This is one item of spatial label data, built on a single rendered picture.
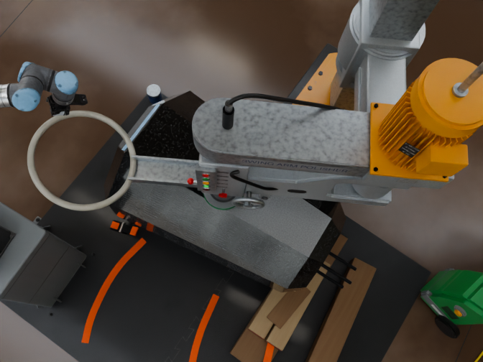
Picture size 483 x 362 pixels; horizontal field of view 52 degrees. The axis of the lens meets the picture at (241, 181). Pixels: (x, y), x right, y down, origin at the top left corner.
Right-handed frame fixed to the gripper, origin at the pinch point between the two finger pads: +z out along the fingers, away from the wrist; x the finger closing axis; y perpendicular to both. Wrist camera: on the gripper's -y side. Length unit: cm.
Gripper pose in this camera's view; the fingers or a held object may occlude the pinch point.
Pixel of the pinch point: (62, 111)
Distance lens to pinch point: 249.7
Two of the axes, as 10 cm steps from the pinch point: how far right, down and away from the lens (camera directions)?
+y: -8.2, 3.0, -4.8
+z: -4.3, 2.3, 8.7
